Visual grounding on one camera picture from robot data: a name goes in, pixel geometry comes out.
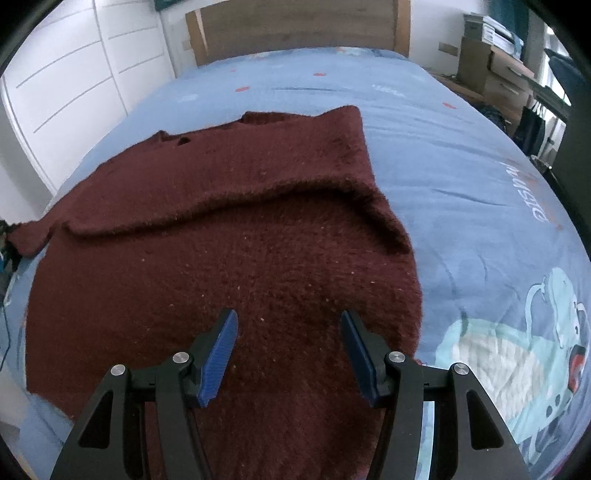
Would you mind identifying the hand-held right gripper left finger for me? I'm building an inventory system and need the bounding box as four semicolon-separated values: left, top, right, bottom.
50;308;239;480

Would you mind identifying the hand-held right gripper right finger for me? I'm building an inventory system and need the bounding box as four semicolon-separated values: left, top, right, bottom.
340;310;532;480

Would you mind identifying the maroon knitted sweater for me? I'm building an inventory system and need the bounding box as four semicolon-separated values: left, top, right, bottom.
7;105;424;480

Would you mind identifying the blue printed bed sheet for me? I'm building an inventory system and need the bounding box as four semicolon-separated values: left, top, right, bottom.
0;46;591;480

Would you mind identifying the dark bag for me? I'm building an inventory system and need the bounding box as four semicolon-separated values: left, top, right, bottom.
512;102;548;157

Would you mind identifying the dark grey chair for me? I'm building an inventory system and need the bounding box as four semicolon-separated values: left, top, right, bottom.
542;46;591;188

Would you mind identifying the wooden drawer cabinet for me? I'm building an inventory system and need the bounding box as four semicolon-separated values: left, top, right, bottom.
458;36;537;136

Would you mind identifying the wooden bed headboard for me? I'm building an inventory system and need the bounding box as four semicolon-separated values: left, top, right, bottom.
185;0;411;68

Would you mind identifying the teal curtain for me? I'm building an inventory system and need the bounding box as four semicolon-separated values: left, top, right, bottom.
488;0;530;61

